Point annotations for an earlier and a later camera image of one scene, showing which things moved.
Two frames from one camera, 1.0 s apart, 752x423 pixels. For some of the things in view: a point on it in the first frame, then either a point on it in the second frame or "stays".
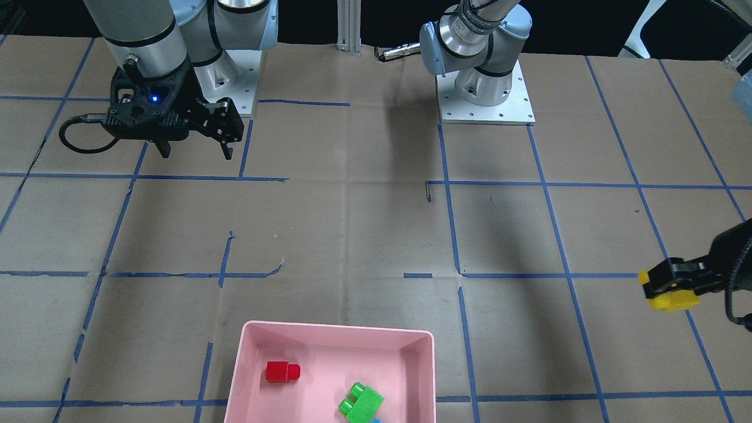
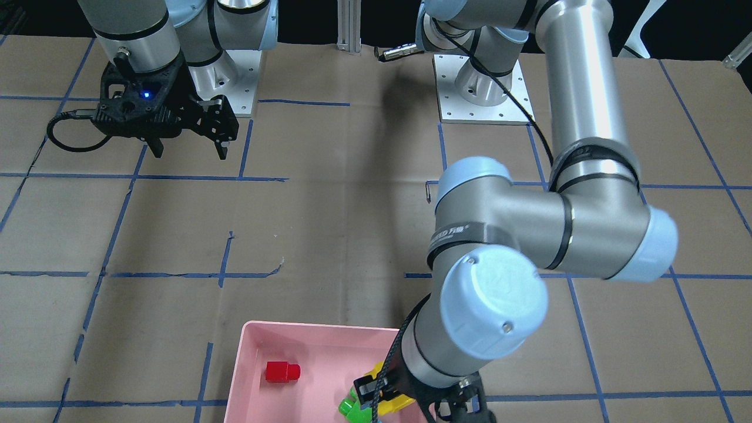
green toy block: (363, 405) stays
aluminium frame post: (349, 26) stays
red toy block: (282, 371) stays
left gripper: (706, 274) → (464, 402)
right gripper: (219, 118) stays
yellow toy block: (681, 299) → (392, 403)
